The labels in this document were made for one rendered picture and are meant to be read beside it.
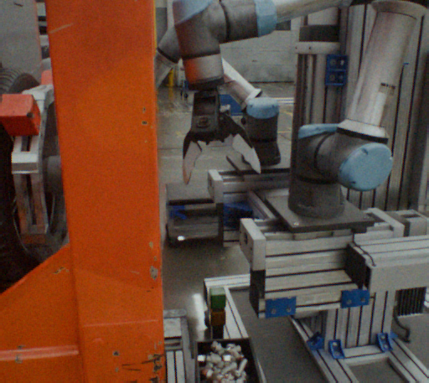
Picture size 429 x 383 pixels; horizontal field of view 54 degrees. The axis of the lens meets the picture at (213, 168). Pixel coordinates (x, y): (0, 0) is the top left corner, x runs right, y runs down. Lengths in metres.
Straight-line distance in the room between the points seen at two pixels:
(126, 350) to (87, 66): 0.53
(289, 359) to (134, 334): 0.84
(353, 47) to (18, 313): 1.05
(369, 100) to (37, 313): 0.80
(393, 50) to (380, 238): 0.51
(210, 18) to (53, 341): 0.68
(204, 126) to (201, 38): 0.16
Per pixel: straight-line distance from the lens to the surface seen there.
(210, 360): 1.04
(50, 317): 0.91
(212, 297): 1.08
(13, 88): 1.31
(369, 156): 0.97
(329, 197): 1.12
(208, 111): 0.76
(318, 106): 1.32
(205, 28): 0.79
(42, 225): 1.21
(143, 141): 0.72
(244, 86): 1.69
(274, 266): 1.14
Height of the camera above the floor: 1.24
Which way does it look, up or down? 16 degrees down
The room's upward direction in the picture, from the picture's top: straight up
